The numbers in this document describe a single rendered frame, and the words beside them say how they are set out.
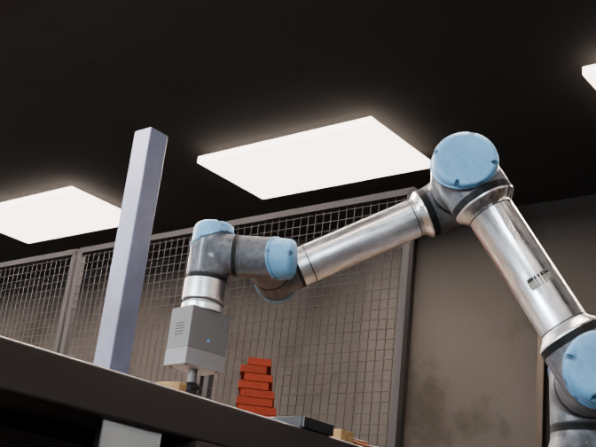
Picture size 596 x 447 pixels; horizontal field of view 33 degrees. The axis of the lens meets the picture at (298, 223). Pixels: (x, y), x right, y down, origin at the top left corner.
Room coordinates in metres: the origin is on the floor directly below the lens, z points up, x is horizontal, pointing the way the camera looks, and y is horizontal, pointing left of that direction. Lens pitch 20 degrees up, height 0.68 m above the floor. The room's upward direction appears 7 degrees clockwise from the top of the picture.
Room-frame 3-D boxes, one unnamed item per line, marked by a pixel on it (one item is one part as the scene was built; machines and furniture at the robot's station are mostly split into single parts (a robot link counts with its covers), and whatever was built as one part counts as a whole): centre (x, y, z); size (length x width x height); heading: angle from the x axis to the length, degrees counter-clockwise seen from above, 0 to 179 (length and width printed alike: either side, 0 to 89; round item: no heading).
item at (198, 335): (1.75, 0.16, 1.08); 0.10 x 0.09 x 0.16; 40
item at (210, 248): (1.74, 0.15, 1.24); 0.09 x 0.08 x 0.11; 81
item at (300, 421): (1.60, -0.04, 0.92); 0.08 x 0.08 x 0.02; 50
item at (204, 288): (1.74, 0.15, 1.16); 0.08 x 0.08 x 0.05
